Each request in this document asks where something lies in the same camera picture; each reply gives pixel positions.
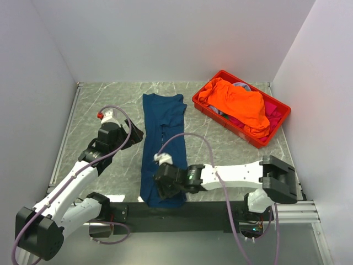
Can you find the blue mickey t shirt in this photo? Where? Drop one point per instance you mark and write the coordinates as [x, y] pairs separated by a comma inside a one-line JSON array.
[[164, 118]]

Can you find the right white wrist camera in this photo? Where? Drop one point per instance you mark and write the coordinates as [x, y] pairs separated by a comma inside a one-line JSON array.
[[163, 158]]

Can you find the lavender t shirt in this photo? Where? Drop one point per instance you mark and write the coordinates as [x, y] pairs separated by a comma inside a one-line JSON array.
[[243, 85]]

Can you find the orange t shirt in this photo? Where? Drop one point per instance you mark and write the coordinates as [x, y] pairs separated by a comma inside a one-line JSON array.
[[246, 106]]

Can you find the red plastic bin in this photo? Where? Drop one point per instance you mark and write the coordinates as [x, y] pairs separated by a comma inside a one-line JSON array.
[[222, 120]]

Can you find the aluminium rail frame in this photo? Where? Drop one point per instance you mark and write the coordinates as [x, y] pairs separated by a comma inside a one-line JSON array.
[[303, 212]]

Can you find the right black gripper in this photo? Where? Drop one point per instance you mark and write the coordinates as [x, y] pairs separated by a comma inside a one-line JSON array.
[[162, 191]]

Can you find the magenta t shirt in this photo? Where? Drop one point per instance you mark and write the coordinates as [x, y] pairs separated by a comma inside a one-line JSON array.
[[272, 114]]

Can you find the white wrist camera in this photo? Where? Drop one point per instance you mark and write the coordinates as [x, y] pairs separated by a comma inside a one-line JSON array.
[[163, 158], [108, 116]]

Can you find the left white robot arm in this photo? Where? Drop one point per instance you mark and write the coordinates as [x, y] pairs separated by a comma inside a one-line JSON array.
[[42, 229]]

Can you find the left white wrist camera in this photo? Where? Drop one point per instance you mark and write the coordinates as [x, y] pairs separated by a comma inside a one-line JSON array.
[[108, 116]]

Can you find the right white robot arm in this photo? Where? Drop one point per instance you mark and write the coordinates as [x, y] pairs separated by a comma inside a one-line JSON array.
[[273, 181]]

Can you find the black base beam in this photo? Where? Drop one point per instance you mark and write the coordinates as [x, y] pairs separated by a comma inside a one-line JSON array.
[[192, 216]]

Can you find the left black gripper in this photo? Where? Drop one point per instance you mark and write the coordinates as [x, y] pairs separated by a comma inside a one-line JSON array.
[[135, 136]]

